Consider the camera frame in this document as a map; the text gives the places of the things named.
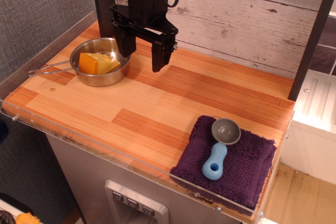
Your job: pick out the silver dispenser panel with buttons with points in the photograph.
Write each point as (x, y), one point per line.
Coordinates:
(130, 206)

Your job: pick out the grey blue ice cream scoop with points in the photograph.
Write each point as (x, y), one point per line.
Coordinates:
(225, 132)

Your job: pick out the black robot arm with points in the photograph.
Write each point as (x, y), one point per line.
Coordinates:
(145, 19)

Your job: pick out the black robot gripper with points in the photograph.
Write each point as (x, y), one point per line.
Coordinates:
(145, 19)

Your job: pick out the dark right frame post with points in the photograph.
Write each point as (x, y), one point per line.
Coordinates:
(313, 40)

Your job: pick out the white toy sink unit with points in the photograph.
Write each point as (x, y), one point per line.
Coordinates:
(310, 141)

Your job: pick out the orange cheese wedge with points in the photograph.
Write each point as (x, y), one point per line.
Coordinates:
(96, 64)

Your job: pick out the grey toy fridge cabinet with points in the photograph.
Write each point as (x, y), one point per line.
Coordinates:
(86, 174)

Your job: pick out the dark left frame post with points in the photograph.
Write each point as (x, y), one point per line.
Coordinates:
(102, 1)

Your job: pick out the dark frame post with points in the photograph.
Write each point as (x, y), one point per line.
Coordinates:
(102, 1)
(313, 40)

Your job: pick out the silver pot with handle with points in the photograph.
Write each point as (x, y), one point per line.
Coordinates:
(99, 45)

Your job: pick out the orange object bottom left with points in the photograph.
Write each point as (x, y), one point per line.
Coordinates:
(27, 218)

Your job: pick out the purple folded towel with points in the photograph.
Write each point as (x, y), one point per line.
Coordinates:
(246, 164)

